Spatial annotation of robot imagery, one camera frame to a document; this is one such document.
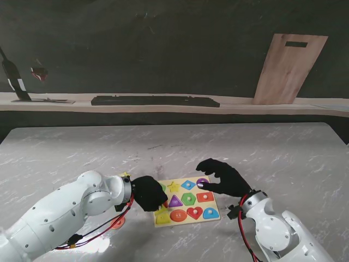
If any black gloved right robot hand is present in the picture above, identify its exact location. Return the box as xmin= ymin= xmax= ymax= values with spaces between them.
xmin=195 ymin=158 xmax=252 ymax=199

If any orange oval puzzle piece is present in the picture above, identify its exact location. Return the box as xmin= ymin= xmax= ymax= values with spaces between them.
xmin=110 ymin=216 xmax=127 ymax=230

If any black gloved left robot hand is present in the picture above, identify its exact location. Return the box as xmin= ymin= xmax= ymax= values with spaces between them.
xmin=131 ymin=175 xmax=169 ymax=213

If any long black tray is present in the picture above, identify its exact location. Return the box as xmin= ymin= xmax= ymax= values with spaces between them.
xmin=91 ymin=95 xmax=221 ymax=108

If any red heart puzzle piece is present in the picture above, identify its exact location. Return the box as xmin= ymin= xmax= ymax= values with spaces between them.
xmin=186 ymin=206 xmax=204 ymax=221

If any light wooden shelf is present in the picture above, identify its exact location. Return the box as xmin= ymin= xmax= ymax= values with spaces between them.
xmin=0 ymin=92 xmax=349 ymax=118

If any wooden cutting board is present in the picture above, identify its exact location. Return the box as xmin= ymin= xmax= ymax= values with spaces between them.
xmin=252 ymin=33 xmax=329 ymax=105

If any red cable of arm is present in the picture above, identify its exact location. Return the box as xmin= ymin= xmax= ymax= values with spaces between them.
xmin=53 ymin=193 xmax=136 ymax=251
xmin=237 ymin=198 xmax=260 ymax=262

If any yellow wooden shape puzzle board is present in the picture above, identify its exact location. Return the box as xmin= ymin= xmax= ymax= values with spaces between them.
xmin=153 ymin=176 xmax=221 ymax=228

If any blue semicircle puzzle piece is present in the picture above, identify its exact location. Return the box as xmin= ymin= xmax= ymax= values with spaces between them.
xmin=202 ymin=207 xmax=221 ymax=220

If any wine glass with red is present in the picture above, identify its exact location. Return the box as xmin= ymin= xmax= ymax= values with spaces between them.
xmin=29 ymin=58 xmax=49 ymax=82

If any flat tray under bottle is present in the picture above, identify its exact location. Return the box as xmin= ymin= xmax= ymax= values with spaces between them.
xmin=10 ymin=98 xmax=76 ymax=105

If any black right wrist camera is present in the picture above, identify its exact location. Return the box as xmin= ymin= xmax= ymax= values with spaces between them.
xmin=227 ymin=204 xmax=243 ymax=220

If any red cable of left arm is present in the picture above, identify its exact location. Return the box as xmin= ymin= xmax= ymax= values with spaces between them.
xmin=53 ymin=193 xmax=136 ymax=251

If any red cable of right arm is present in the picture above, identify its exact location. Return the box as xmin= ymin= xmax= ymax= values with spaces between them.
xmin=237 ymin=198 xmax=260 ymax=262

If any green hexagon puzzle piece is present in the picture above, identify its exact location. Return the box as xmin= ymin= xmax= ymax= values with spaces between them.
xmin=180 ymin=192 xmax=198 ymax=207

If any blue diamond puzzle piece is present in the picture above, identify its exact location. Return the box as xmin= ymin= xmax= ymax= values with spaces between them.
xmin=180 ymin=180 xmax=197 ymax=192

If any yellow trapezoid puzzle piece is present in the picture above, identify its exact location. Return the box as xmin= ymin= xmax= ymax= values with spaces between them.
xmin=154 ymin=203 xmax=170 ymax=217

